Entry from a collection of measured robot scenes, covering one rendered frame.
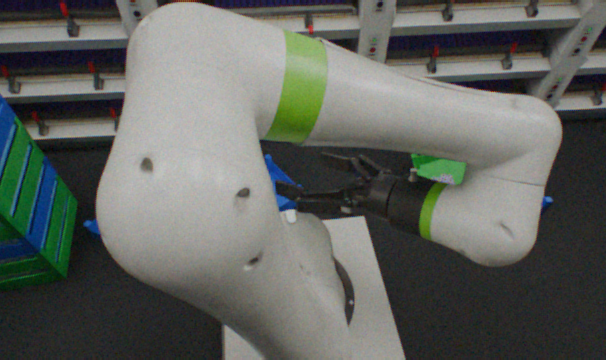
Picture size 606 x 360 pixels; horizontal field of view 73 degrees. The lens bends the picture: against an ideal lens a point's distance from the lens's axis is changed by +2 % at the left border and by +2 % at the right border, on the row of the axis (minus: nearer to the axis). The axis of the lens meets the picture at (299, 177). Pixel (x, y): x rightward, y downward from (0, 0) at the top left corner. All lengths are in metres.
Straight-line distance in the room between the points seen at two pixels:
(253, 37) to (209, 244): 0.21
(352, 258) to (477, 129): 0.51
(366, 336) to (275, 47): 0.64
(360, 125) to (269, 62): 0.12
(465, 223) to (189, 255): 0.42
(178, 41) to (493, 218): 0.43
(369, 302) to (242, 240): 0.66
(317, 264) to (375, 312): 0.28
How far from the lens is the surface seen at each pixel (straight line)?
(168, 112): 0.30
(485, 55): 1.65
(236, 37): 0.39
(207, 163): 0.26
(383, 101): 0.44
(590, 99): 2.00
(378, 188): 0.66
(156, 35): 0.38
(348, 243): 0.96
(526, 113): 0.58
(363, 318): 0.89
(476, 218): 0.59
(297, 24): 1.33
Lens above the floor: 1.15
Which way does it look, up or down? 50 degrees down
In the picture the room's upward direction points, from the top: straight up
